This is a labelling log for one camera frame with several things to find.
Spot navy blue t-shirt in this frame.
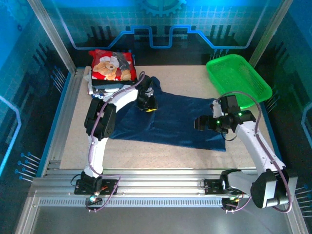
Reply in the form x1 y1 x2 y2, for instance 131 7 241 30
109 76 227 152

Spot black folded t-shirt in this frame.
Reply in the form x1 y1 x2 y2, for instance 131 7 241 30
91 78 137 86

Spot grey-blue folded t-shirt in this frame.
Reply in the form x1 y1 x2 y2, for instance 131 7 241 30
92 83 134 90

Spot dark printed folded t-shirt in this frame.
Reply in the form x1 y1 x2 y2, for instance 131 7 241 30
84 73 132 96

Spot green plastic basket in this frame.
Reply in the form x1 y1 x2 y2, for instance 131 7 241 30
206 54 273 110

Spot red teddy bear t-shirt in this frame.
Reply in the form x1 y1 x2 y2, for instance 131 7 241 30
89 48 137 81

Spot blue lettered folded t-shirt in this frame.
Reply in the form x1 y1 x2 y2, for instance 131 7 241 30
90 92 115 100

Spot slotted aluminium strip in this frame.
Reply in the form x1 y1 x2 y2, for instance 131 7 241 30
38 197 224 208

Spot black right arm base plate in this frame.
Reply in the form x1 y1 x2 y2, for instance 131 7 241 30
203 178 228 195

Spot aluminium table frame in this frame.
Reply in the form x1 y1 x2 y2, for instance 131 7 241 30
14 0 312 234

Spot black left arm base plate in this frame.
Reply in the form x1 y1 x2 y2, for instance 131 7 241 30
74 178 120 195

